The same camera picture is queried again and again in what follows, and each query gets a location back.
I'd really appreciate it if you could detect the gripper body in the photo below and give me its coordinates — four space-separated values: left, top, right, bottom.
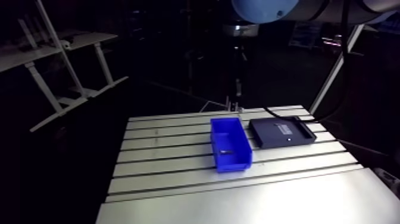
223 23 260 39

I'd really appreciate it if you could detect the blue bin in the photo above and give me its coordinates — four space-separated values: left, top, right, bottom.
210 117 253 174

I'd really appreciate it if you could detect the dark blue-grey tray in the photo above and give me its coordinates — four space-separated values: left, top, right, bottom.
249 116 318 150

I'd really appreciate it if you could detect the white desk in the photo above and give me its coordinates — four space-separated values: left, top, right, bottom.
61 32 129 98
0 18 89 133

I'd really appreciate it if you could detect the aluminium post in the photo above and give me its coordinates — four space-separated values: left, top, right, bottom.
309 24 365 115

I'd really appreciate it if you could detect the black cable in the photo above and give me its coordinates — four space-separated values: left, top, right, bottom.
264 0 352 123

